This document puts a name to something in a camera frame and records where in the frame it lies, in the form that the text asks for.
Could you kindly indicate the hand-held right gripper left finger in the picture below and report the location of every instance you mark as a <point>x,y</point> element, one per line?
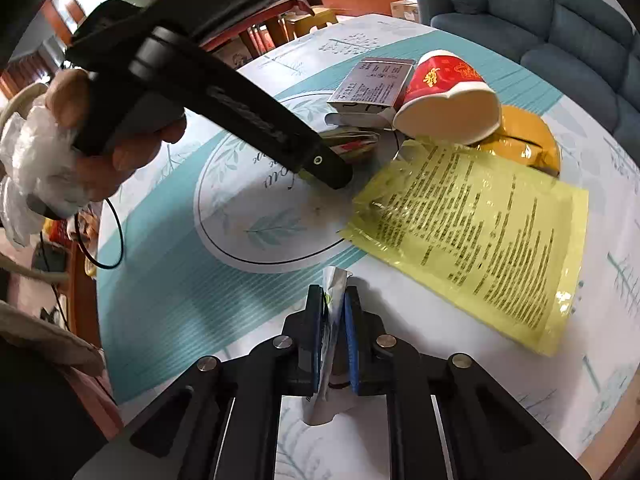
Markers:
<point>315,340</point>

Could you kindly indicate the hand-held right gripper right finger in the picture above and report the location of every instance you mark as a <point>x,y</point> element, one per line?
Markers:
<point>352,345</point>

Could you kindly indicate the gold red snack packet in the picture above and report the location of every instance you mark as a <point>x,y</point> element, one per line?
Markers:
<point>357,145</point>

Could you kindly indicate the silver foil wrapper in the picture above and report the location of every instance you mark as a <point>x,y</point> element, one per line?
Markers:
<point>334,282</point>

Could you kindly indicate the person's left hand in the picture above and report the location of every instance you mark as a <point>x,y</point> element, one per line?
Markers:
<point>135,157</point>

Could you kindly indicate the teal leaf print tablecloth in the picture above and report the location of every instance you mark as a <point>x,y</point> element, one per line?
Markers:
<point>250,195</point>

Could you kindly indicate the yellow wooden chair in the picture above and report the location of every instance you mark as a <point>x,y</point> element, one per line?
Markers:
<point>315,20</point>

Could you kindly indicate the grey carton box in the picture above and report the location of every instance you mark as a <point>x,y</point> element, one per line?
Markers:
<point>372,85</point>

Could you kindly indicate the red paper cup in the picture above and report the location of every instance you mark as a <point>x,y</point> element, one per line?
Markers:
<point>440,80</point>

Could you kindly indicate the yellow plastic bag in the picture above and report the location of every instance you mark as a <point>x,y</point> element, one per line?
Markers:
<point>475,240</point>

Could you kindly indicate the cardboard box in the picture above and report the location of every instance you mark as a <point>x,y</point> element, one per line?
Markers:
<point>404,9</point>

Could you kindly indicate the orange yellow packet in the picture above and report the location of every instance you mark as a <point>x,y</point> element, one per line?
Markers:
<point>525,135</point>

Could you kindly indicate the dark teal sofa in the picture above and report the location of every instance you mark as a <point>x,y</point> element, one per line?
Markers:
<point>575,25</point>

